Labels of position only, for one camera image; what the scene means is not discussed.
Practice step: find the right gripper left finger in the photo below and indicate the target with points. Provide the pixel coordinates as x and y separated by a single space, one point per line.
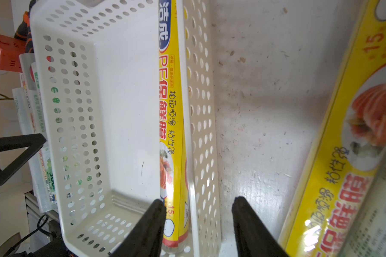
146 239

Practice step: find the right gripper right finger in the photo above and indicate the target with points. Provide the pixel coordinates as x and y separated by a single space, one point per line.
252 237

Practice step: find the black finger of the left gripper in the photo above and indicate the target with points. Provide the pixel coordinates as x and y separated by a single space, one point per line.
13 156

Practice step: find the green white wrap roll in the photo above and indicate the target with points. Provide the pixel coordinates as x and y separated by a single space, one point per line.
32 91
34 141

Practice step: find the yellow wrap roll with salmon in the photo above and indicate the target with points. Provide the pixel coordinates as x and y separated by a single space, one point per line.
173 181

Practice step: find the white perforated plastic basket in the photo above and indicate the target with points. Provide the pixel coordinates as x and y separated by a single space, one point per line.
110 72

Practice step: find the silver green wrap roll right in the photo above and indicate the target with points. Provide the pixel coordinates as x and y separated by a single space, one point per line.
367 237

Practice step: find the orange black cutting pliers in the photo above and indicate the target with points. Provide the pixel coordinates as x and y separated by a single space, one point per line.
23 32

